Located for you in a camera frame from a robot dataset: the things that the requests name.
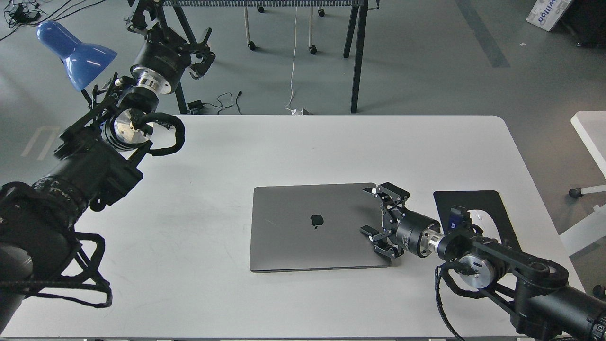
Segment black table frame legs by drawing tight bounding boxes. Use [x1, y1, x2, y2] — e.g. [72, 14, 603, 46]
[128, 0, 380, 115]

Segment black power adapter with cable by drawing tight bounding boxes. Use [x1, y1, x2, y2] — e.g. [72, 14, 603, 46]
[187, 91, 242, 115]

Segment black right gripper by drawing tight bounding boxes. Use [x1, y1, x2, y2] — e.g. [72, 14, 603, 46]
[360, 183, 441, 259]

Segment rolling cart with casters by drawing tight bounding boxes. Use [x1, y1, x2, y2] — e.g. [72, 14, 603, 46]
[244, 6, 326, 56]

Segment blue desk lamp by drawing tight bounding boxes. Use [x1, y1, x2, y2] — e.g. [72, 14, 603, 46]
[36, 21, 117, 93]

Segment white side table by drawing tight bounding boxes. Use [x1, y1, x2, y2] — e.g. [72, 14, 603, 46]
[554, 110, 605, 245]

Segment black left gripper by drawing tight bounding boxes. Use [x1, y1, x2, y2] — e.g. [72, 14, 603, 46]
[130, 27, 216, 95]

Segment grey laptop computer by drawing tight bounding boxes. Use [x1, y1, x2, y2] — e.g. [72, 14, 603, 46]
[249, 183, 391, 273]

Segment black mouse pad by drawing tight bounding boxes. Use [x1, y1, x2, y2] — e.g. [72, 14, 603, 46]
[433, 190, 522, 251]

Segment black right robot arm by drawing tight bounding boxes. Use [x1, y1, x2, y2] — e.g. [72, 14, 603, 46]
[361, 183, 606, 341]

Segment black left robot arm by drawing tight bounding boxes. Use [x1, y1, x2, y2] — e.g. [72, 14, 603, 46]
[1, 24, 215, 329]

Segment white hanging cable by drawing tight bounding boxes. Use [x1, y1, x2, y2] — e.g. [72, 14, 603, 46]
[284, 6, 303, 115]

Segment white cardboard box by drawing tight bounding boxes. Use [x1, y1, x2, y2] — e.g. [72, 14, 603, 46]
[526, 0, 574, 32]

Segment black cable bundle on floor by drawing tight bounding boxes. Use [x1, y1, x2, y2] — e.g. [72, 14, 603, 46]
[0, 0, 107, 42]

